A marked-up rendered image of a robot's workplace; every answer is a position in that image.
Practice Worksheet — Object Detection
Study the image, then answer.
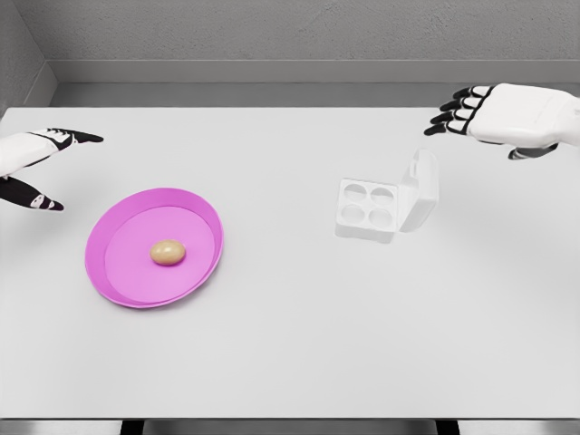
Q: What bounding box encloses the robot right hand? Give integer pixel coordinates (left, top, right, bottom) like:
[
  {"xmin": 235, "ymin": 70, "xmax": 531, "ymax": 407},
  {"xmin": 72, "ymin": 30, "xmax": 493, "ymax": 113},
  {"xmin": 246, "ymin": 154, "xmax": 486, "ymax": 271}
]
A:
[{"xmin": 423, "ymin": 82, "xmax": 580, "ymax": 161}]

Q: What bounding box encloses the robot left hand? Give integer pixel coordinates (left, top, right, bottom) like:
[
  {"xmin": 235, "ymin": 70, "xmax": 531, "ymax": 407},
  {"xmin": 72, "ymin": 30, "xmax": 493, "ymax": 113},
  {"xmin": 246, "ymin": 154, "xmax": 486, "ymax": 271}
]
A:
[{"xmin": 0, "ymin": 127, "xmax": 105, "ymax": 213}]

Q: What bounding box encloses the white egg box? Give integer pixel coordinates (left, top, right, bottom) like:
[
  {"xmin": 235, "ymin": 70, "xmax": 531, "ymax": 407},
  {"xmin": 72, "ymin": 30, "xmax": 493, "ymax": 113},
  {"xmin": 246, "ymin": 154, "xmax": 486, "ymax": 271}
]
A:
[{"xmin": 333, "ymin": 147, "xmax": 440, "ymax": 246}]

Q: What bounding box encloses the tan egg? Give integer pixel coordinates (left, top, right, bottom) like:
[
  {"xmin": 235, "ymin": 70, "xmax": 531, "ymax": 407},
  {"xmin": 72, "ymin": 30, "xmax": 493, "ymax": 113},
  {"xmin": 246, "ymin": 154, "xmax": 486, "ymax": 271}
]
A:
[{"xmin": 150, "ymin": 239, "xmax": 187, "ymax": 266}]

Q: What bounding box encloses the pink round plate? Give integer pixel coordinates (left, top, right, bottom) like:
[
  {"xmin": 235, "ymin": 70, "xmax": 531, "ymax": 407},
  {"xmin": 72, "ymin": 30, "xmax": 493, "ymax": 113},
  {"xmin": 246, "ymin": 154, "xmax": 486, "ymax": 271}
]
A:
[{"xmin": 83, "ymin": 186, "xmax": 225, "ymax": 311}]

